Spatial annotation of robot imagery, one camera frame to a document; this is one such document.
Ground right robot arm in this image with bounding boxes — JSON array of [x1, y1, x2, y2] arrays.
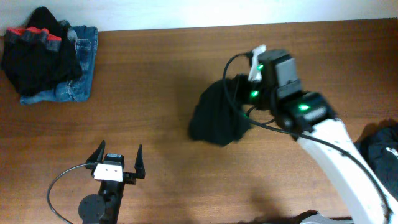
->
[[245, 45, 397, 223]]

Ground black garment with red trim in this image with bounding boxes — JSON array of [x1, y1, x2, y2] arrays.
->
[[1, 6, 83, 96]]

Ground right black cable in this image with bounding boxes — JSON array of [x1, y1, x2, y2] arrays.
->
[[222, 52, 393, 218]]

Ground black t-shirt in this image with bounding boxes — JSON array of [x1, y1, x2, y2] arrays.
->
[[188, 74, 252, 147]]

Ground left black cable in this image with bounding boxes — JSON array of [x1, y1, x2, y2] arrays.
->
[[46, 162, 94, 224]]

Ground black cable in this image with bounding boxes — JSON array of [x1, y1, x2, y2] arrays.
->
[[46, 162, 94, 224], [222, 52, 393, 218]]

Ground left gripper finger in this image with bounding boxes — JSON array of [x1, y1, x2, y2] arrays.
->
[[86, 140, 106, 163], [134, 144, 146, 179]]

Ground dark garment with white logo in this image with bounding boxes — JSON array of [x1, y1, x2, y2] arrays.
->
[[354, 124, 397, 200]]

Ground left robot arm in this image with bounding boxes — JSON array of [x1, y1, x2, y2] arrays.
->
[[78, 141, 146, 224]]

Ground folded blue denim jeans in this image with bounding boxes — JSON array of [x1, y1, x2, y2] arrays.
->
[[20, 20, 98, 105]]

